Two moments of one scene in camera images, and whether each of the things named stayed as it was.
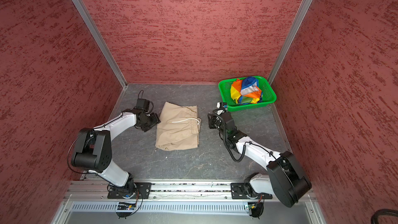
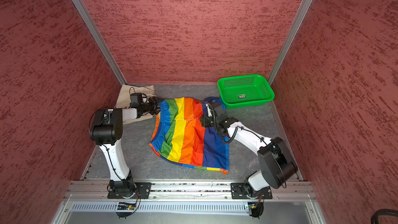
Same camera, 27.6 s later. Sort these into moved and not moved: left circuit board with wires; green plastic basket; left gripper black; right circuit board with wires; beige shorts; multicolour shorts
Moved: multicolour shorts; beige shorts; left gripper black
Not moved: left circuit board with wires; right circuit board with wires; green plastic basket
